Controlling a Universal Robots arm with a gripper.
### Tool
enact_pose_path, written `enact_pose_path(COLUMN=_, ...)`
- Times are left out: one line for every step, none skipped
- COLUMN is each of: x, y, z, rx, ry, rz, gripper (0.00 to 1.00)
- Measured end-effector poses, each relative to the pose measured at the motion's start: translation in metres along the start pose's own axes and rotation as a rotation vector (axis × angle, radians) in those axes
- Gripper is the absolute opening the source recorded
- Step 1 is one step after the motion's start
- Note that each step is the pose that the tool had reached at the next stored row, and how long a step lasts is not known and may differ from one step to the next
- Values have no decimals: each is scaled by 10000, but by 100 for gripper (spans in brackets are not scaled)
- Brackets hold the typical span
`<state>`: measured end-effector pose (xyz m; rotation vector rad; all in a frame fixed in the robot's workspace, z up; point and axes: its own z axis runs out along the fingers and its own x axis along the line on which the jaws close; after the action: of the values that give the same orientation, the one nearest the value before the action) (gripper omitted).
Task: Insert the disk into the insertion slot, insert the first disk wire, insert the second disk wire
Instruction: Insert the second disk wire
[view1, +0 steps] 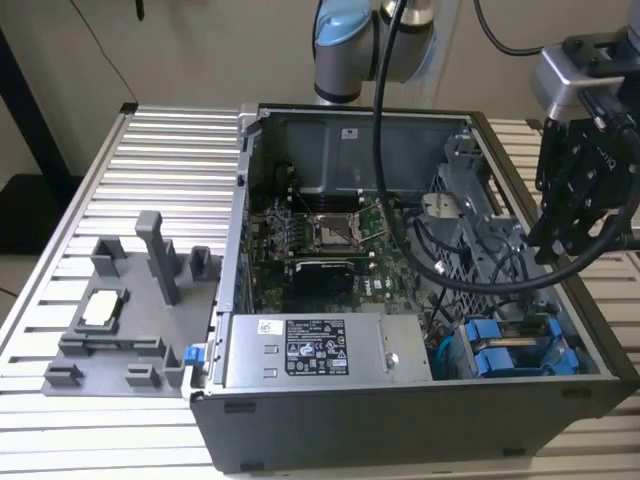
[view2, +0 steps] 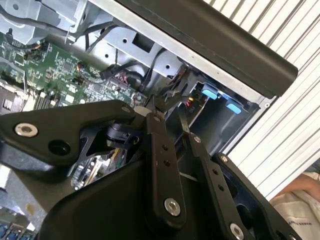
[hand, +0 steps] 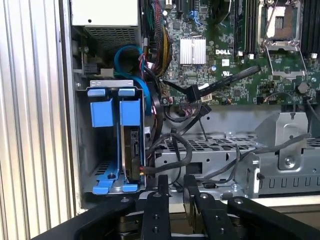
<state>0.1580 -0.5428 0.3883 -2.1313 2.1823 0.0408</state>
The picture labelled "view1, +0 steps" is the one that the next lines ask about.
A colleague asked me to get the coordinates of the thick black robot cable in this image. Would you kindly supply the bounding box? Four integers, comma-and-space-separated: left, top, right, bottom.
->
372, 0, 640, 293

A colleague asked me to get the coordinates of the black graphics card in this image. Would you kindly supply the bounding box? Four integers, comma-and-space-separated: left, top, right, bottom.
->
288, 256, 358, 297

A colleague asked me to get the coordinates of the silver metal drive cage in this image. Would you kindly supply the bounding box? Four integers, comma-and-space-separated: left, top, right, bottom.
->
421, 133, 527, 304

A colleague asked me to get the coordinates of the black disk wire white label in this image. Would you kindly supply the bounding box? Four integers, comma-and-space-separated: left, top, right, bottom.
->
411, 219, 452, 302

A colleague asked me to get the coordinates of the black furniture stand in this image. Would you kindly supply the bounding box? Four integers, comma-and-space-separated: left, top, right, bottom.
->
0, 24, 87, 257

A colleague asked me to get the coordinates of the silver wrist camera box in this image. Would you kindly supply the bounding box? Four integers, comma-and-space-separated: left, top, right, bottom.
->
528, 43, 627, 122

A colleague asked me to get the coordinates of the CPU socket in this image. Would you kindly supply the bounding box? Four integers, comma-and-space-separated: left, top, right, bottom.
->
311, 211, 364, 249

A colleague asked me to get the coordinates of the hard disk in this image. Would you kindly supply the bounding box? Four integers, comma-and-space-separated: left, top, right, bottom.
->
462, 315, 564, 351

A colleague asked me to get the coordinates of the silver power supply unit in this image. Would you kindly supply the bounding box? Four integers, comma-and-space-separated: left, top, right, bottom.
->
221, 313, 434, 387

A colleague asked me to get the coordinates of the green Dell motherboard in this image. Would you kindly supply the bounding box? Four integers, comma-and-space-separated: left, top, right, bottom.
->
247, 194, 442, 317

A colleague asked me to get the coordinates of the black PC case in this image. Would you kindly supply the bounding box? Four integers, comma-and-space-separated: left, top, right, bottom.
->
188, 102, 640, 474

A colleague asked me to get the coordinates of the gray parts rack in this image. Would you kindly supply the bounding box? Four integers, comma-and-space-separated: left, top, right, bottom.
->
42, 210, 224, 399

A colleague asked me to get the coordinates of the blue disk wire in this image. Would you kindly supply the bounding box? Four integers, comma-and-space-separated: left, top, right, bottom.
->
431, 331, 455, 377

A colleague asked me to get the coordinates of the CPU with silver top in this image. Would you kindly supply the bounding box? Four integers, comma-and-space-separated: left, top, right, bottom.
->
81, 290, 125, 324

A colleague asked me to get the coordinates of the metal socket cover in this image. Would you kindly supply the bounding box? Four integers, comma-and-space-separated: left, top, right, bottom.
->
355, 197, 399, 240

